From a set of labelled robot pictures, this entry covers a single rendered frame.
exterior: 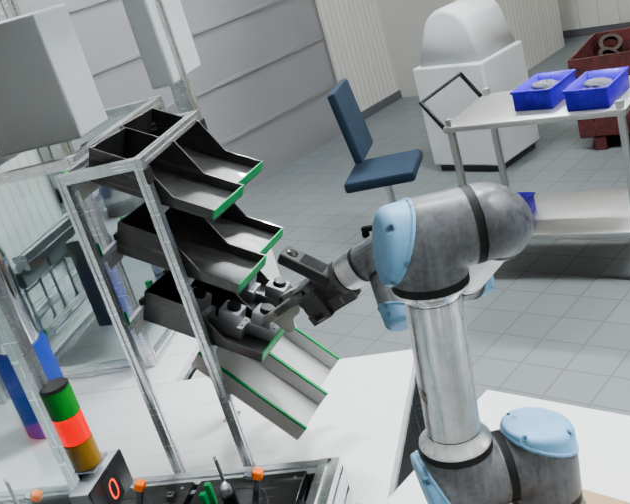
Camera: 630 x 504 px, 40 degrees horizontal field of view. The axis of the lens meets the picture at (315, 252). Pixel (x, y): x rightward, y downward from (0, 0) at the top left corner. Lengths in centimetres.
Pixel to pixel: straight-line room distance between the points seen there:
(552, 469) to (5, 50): 197
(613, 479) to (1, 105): 200
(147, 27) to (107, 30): 353
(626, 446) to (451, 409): 62
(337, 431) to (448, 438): 77
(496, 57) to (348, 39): 274
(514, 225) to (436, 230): 11
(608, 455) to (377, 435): 52
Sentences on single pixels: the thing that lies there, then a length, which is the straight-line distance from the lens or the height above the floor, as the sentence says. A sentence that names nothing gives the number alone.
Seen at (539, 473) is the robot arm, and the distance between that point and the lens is 143.
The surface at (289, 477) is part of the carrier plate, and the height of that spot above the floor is 97.
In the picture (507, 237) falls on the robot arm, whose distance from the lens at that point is 123.
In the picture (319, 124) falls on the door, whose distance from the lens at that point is 804.
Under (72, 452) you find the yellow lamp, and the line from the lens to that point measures 150.
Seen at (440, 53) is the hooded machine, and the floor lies 87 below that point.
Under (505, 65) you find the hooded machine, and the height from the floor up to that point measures 68.
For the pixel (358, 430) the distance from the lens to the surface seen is 208.
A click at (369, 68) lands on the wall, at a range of 873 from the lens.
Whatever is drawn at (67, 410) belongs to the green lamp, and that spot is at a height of 138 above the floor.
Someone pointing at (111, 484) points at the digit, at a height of 121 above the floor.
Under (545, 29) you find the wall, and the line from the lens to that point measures 927.
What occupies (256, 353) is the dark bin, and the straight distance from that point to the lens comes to 178.
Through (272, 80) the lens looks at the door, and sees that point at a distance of 764.
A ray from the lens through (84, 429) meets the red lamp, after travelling 149.
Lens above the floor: 199
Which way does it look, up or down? 21 degrees down
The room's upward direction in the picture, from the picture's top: 17 degrees counter-clockwise
